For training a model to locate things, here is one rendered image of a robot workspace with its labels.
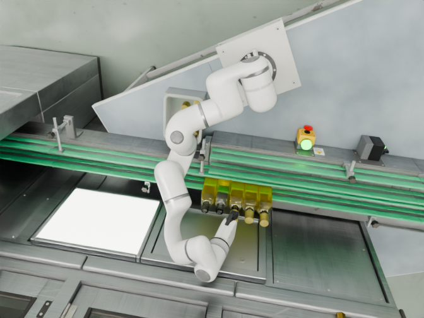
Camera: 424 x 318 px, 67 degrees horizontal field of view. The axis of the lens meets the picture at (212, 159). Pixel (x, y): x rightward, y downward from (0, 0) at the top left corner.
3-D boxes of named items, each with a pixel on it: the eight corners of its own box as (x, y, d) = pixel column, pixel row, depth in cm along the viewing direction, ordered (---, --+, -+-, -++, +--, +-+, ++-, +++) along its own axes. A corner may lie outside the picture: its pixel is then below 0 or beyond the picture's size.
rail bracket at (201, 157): (200, 163, 145) (195, 180, 135) (203, 130, 136) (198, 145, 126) (207, 164, 145) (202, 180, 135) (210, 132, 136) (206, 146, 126)
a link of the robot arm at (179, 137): (203, 108, 112) (164, 122, 113) (197, 96, 98) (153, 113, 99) (216, 144, 110) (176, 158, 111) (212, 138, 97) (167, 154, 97)
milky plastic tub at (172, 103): (168, 131, 154) (163, 139, 146) (168, 86, 142) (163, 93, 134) (203, 136, 153) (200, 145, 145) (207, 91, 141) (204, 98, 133)
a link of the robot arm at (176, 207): (194, 191, 104) (216, 253, 101) (167, 202, 111) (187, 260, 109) (176, 196, 97) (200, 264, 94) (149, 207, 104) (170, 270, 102)
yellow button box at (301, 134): (294, 141, 148) (296, 148, 141) (298, 126, 144) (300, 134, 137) (310, 142, 147) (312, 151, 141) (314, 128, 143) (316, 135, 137)
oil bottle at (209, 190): (207, 177, 149) (199, 207, 131) (207, 167, 146) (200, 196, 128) (219, 178, 149) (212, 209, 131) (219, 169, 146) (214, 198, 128)
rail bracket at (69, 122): (74, 134, 158) (48, 157, 139) (69, 101, 149) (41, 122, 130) (84, 135, 158) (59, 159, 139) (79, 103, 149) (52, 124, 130)
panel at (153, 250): (74, 190, 151) (31, 244, 123) (74, 185, 150) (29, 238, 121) (265, 220, 145) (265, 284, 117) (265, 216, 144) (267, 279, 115)
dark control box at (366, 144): (355, 149, 146) (359, 159, 139) (361, 134, 142) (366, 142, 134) (373, 151, 145) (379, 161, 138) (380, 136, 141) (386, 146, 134)
